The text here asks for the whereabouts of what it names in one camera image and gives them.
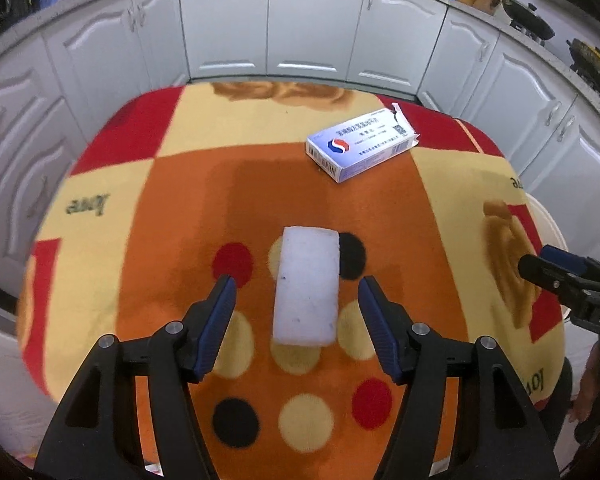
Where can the black wok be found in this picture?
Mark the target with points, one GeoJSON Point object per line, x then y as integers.
{"type": "Point", "coordinates": [527, 17]}

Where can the person's right hand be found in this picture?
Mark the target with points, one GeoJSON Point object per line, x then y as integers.
{"type": "Point", "coordinates": [591, 385]}

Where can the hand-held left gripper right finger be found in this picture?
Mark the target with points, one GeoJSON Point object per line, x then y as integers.
{"type": "Point", "coordinates": [380, 330]}

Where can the printed fleece blanket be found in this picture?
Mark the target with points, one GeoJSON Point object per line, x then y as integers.
{"type": "Point", "coordinates": [180, 210]}

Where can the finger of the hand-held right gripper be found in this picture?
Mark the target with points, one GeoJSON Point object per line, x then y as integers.
{"type": "Point", "coordinates": [545, 272]}
{"type": "Point", "coordinates": [562, 258]}

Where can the row of white cabinet doors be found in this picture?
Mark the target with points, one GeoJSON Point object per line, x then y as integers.
{"type": "Point", "coordinates": [230, 20]}

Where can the white and blue medicine box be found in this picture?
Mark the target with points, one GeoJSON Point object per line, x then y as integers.
{"type": "Point", "coordinates": [365, 145]}

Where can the black and yellow pan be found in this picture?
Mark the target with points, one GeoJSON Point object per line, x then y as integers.
{"type": "Point", "coordinates": [592, 60]}

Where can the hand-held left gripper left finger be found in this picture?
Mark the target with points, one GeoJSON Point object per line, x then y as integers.
{"type": "Point", "coordinates": [215, 330]}

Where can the white foam block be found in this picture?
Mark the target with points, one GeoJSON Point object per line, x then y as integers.
{"type": "Point", "coordinates": [305, 285]}

